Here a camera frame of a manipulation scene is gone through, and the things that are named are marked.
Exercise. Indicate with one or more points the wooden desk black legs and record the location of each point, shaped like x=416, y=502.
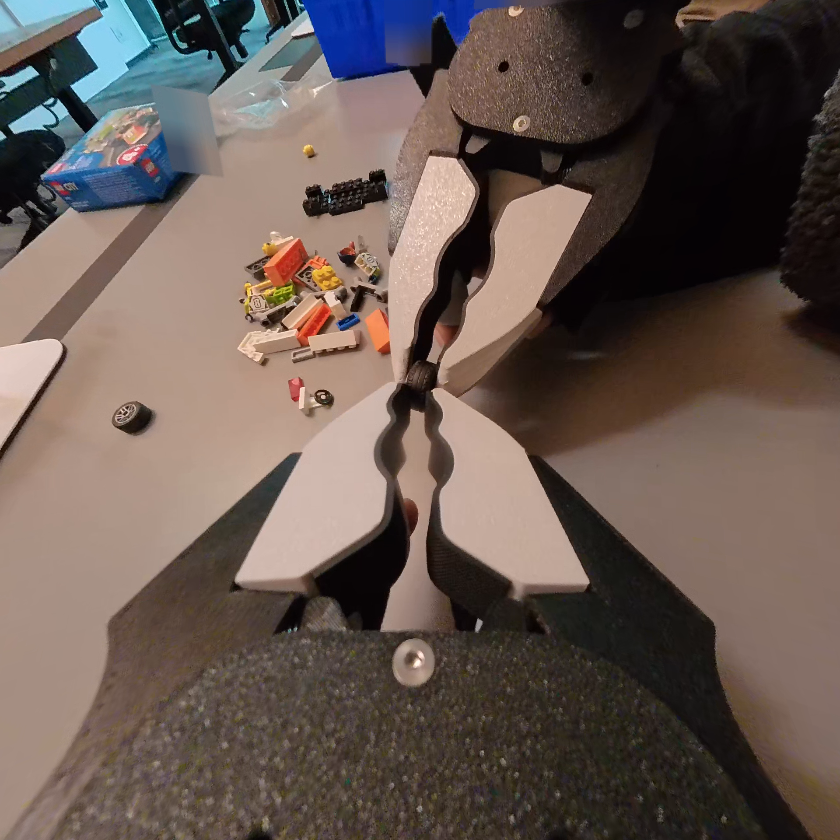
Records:
x=39, y=46

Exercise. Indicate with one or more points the black lego wheel grey rim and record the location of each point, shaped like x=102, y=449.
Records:
x=420, y=384
x=131, y=418

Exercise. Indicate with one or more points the black lego chassis piece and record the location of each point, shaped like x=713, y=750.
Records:
x=344, y=197

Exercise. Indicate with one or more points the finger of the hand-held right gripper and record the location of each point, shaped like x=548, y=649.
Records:
x=426, y=249
x=531, y=262

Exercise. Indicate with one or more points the clear plastic bag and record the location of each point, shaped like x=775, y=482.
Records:
x=262, y=108

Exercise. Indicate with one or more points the white stand base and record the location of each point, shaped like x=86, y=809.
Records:
x=26, y=380

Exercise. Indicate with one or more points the black round lego piece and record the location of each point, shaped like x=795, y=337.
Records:
x=316, y=397

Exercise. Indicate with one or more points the blue plastic bin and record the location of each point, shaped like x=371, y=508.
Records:
x=367, y=33

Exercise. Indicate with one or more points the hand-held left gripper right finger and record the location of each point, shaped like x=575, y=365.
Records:
x=505, y=512

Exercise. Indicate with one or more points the blue lego set box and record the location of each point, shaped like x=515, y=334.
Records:
x=98, y=177

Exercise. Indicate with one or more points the small white lego piece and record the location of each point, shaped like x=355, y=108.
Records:
x=302, y=401

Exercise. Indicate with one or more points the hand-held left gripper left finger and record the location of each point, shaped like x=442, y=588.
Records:
x=321, y=512

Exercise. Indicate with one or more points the black office chair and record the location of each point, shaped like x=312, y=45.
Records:
x=203, y=19
x=26, y=167

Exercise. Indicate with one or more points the person's left hand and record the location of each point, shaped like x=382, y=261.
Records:
x=411, y=515

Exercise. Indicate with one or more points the small red lego piece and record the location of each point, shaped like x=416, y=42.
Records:
x=296, y=388

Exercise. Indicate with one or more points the pile of lego pieces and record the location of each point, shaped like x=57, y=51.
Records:
x=308, y=308

